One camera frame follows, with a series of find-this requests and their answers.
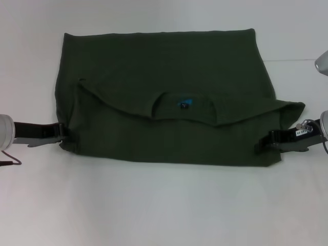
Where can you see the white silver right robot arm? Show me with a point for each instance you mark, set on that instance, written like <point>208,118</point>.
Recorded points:
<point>324,125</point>

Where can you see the silver right gripper knob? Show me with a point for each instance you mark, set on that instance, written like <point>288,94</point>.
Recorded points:
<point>303,126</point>

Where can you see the dark green FREE! t-shirt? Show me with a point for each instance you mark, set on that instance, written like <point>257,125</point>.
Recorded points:
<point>166,102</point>

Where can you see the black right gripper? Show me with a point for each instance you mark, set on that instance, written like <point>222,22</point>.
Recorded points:
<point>299,139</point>

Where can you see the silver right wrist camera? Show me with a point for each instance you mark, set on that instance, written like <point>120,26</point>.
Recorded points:
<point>322,62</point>

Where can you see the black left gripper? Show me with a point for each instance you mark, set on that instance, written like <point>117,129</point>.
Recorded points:
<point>33,133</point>

